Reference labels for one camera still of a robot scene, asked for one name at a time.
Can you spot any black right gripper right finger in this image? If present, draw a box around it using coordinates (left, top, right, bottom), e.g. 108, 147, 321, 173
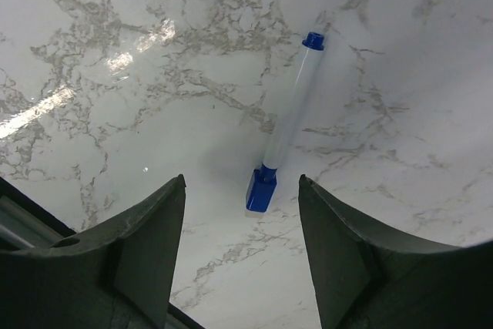
298, 176, 492, 328

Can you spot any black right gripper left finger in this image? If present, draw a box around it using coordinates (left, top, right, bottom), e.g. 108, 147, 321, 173
1, 176, 186, 328

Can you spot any blue capped white marker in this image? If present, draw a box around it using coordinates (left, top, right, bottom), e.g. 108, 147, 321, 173
246, 31, 325, 213

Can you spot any aluminium frame rail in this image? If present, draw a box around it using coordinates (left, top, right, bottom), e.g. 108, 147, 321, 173
1, 178, 76, 251

